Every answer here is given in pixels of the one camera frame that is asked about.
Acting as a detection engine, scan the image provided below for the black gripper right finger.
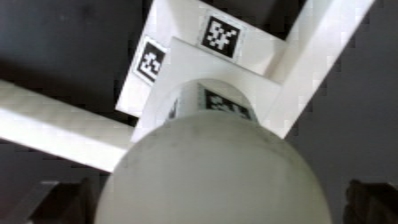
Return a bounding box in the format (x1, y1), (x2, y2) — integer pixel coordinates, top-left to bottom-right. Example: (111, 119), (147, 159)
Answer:
(342, 180), (398, 224)

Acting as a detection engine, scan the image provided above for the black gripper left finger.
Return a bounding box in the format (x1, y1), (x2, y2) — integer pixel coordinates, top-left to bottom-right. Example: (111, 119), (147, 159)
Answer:
(0, 179), (95, 224)

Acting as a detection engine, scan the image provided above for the white lamp bulb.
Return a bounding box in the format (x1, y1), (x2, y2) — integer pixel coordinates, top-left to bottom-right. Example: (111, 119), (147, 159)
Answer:
(92, 78), (333, 224)

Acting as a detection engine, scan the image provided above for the white lamp base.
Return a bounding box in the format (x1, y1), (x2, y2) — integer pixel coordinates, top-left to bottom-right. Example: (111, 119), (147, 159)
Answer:
(115, 0), (285, 139)

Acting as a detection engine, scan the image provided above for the white front wall bar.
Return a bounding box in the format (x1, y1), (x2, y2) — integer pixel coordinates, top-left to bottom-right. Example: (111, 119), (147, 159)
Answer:
(0, 80), (133, 172)

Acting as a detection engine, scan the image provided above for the white wall bar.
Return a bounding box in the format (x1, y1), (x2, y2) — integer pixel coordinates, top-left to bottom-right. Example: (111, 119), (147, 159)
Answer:
(260, 0), (374, 138)
(0, 80), (133, 172)

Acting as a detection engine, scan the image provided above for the white right wall bar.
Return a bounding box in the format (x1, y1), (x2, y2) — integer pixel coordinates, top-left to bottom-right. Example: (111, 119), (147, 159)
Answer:
(260, 0), (374, 138)

